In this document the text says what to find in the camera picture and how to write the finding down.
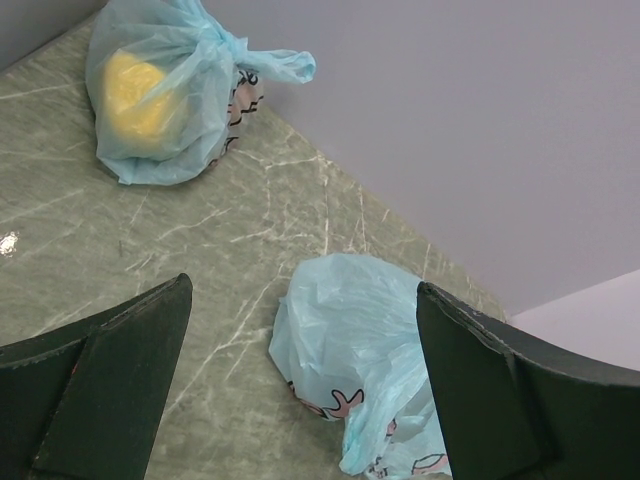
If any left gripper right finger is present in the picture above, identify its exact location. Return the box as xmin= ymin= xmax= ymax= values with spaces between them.
xmin=417 ymin=282 xmax=639 ymax=479

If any blue plastic bag with print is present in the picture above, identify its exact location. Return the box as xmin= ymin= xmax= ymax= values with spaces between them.
xmin=269 ymin=253 xmax=451 ymax=479

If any yellow fruit in left bag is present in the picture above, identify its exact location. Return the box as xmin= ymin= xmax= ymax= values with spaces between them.
xmin=102 ymin=49 xmax=188 ymax=161

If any knotted blue bag left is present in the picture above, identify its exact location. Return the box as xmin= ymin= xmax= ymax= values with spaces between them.
xmin=85 ymin=1 xmax=316 ymax=186

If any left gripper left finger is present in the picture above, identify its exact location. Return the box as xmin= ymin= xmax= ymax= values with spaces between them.
xmin=1 ymin=274 xmax=193 ymax=479

